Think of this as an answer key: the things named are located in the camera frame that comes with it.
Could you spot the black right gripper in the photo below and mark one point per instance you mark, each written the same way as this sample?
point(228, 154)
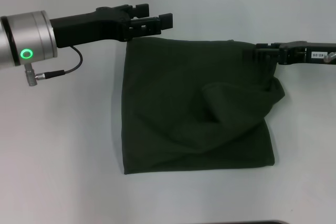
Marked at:
point(307, 52)

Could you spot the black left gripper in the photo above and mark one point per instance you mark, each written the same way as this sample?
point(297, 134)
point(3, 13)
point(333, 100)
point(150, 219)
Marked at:
point(89, 27)

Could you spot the dark green FREE t-shirt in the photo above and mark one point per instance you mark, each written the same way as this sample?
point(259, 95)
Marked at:
point(197, 108)

